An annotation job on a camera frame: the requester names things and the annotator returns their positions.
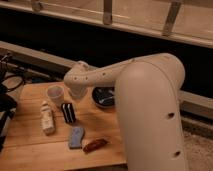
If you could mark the blue sponge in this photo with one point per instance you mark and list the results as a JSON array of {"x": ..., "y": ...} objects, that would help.
[{"x": 75, "y": 140}]

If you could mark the cream white gripper body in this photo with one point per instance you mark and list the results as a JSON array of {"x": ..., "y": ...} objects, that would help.
[{"x": 78, "y": 93}]

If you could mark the metal window rail frame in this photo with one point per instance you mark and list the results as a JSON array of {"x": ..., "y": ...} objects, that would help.
[{"x": 187, "y": 21}]

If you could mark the small white bottle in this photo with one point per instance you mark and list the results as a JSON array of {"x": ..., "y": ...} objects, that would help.
[{"x": 47, "y": 120}]

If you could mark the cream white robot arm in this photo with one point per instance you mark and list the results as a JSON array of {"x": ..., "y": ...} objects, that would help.
[{"x": 147, "y": 106}]

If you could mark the black bowl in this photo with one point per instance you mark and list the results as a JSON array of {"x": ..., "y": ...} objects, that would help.
[{"x": 103, "y": 96}]

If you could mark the clear plastic cup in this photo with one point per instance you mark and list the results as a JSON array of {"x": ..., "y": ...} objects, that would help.
[{"x": 56, "y": 94}]

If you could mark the black equipment at left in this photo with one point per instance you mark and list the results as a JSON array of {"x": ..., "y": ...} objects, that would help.
[{"x": 7, "y": 103}]

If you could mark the brown red snack bar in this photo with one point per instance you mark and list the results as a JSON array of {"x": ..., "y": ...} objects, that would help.
[{"x": 94, "y": 145}]

